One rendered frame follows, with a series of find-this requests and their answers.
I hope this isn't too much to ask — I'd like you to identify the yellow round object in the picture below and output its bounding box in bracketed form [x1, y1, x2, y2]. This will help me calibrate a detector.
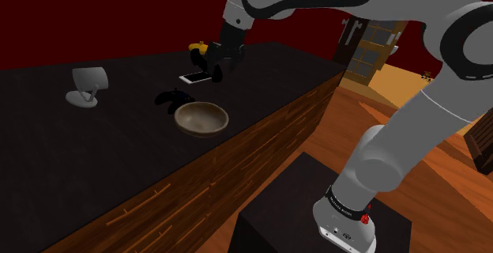
[188, 41, 209, 53]

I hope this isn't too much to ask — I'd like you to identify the white phone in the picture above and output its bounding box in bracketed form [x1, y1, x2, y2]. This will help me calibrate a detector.
[179, 70, 213, 85]

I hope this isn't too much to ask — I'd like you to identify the black game controller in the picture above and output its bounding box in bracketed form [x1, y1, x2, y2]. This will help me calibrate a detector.
[154, 88, 196, 115]

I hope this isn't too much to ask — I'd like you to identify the brown wooden bowl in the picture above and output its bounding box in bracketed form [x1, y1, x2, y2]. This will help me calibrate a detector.
[174, 101, 230, 138]

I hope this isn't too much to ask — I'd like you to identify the wooden table with dark top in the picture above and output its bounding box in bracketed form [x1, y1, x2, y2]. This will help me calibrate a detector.
[0, 41, 348, 253]

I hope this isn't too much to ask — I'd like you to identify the grey desk lamp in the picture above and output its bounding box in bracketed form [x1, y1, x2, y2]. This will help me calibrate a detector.
[65, 66, 110, 109]

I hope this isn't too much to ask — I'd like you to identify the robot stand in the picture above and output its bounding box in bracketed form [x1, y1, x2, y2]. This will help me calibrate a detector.
[228, 152, 413, 253]

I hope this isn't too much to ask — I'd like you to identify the dark wooden furniture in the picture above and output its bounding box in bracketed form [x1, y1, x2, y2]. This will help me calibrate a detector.
[462, 107, 493, 176]

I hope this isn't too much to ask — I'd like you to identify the dark wall board with tools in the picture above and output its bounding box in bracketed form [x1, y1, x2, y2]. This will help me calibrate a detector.
[332, 17, 371, 66]

